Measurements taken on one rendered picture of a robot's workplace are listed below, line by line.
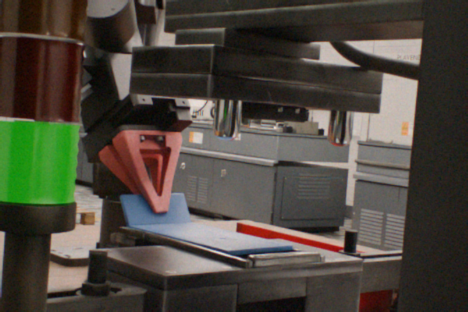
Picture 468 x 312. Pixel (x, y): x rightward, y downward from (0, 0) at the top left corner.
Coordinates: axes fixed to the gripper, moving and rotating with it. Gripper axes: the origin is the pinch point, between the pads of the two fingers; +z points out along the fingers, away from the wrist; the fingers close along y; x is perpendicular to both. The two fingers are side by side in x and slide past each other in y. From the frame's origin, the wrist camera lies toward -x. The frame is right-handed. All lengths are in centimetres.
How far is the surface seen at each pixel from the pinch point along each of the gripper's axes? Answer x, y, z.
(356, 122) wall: 685, -477, -282
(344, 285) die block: 5.8, 13.3, 12.9
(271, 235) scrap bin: 23.8, -10.7, 0.2
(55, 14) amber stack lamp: -27.2, 31.9, 3.9
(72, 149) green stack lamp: -26.0, 28.9, 8.6
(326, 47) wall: 692, -484, -390
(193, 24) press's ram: -5.5, 17.4, -7.8
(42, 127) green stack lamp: -27.5, 29.5, 7.9
